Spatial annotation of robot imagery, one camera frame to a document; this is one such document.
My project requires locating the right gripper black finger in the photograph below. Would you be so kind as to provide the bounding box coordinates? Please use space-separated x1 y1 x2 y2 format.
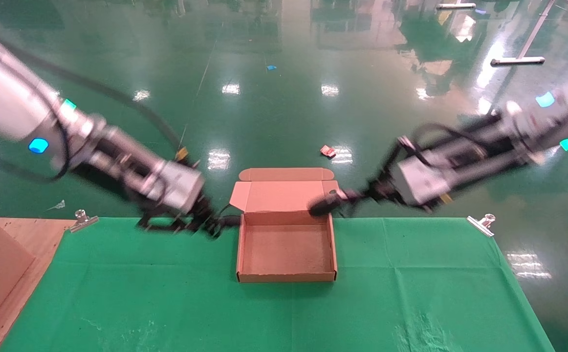
308 189 364 218

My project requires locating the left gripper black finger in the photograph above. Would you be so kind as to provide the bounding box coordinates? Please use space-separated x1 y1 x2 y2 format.
202 214 242 239
136 217 193 234

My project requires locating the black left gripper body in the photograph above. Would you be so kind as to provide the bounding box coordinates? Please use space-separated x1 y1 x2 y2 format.
127 187 213 229

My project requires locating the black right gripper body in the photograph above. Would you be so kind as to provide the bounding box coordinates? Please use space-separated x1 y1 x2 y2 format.
361 177 403 205

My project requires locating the brown cardboard mailer box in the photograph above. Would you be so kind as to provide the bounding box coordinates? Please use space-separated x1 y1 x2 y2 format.
229 168 344 284

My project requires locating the green table cloth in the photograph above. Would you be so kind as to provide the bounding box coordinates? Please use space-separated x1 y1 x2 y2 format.
0 217 557 352

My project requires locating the silver metal binder clip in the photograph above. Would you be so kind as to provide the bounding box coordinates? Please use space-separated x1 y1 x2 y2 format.
68 209 100 233
467 214 497 239

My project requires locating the wooden table board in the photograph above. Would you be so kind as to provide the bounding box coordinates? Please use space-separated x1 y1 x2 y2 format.
0 218 77 352

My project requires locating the white table leg with pole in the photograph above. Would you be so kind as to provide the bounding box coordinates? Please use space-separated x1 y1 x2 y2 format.
490 0 557 67

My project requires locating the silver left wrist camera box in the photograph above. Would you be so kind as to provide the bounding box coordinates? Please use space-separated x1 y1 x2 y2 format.
156 160 206 214

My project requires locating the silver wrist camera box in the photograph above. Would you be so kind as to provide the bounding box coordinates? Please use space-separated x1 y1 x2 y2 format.
393 155 454 207
156 160 206 214

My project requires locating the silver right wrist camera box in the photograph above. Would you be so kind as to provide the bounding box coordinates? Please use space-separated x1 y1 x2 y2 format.
393 155 454 207

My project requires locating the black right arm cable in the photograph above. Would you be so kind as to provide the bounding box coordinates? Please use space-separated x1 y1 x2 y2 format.
376 121 502 192

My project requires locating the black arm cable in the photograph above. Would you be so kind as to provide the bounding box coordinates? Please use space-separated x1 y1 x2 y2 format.
376 121 502 192
0 29 201 168

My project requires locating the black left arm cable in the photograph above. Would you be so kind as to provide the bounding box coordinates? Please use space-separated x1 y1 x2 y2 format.
0 29 201 168

